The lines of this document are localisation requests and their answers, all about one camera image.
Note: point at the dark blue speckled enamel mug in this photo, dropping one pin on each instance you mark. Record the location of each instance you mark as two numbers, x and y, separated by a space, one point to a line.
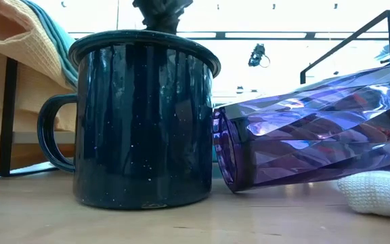
141 128

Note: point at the purple faceted plastic tumbler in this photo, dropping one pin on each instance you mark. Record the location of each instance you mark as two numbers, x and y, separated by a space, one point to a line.
317 135

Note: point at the black metal shelf, wooden board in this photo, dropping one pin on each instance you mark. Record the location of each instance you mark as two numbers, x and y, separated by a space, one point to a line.
7 118

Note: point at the black horizontal overhead bar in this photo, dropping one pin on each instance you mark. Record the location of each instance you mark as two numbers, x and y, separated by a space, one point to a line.
220 35

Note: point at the teal folded towel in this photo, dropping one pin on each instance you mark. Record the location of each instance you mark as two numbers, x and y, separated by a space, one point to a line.
63 44

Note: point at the peach waffle weave towel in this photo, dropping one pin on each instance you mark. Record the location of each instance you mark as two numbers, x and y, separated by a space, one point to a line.
29 51

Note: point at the black ceiling mounted device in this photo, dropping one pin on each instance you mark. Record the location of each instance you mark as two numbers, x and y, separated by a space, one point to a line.
386 61

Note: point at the white waffle weave towel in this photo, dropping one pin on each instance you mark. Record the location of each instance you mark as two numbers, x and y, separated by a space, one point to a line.
378 194

